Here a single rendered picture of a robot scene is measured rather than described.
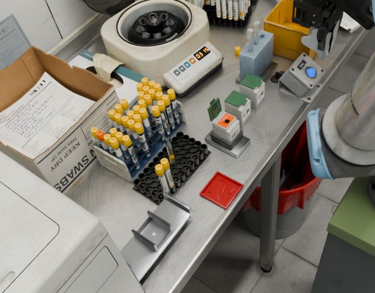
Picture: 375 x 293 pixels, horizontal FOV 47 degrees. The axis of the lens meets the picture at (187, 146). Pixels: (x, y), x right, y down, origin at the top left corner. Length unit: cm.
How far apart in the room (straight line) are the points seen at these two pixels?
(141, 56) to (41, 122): 29
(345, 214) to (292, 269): 94
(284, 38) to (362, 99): 62
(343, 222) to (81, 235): 49
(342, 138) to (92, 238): 38
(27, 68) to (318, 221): 128
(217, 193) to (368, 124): 43
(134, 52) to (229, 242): 101
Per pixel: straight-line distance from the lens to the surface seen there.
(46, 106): 112
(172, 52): 108
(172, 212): 87
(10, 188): 67
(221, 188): 93
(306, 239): 186
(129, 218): 93
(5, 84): 115
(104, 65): 111
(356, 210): 89
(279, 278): 178
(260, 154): 98
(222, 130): 94
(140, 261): 84
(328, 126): 68
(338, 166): 72
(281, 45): 117
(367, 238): 86
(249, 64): 106
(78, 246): 59
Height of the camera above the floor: 167
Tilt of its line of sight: 52 degrees down
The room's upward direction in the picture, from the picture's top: 12 degrees counter-clockwise
